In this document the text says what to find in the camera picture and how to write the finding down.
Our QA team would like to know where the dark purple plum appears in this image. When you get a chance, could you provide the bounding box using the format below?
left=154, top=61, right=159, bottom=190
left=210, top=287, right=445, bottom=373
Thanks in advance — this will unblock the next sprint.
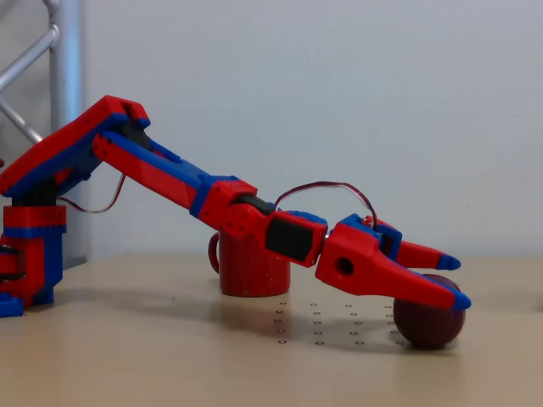
left=392, top=273, right=467, bottom=351

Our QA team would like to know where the red enamel mug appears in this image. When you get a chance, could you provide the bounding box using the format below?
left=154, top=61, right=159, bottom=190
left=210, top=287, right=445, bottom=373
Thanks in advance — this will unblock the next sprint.
left=207, top=231, right=292, bottom=298

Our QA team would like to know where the silver metal vertical pole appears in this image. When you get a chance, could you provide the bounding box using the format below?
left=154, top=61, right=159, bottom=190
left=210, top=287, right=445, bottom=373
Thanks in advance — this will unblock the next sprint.
left=49, top=0, right=89, bottom=272

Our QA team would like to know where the silver metal diagonal tube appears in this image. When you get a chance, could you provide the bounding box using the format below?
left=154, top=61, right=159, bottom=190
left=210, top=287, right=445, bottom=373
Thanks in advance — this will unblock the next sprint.
left=0, top=97, right=44, bottom=145
left=0, top=24, right=60, bottom=92

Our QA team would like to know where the red white black gripper cable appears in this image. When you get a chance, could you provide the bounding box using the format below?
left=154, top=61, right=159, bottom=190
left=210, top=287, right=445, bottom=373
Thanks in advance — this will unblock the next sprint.
left=274, top=181, right=378, bottom=230

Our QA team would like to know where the red white arm cable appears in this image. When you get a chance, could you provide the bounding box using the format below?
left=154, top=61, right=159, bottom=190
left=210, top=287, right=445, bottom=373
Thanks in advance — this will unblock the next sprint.
left=57, top=172, right=127, bottom=214

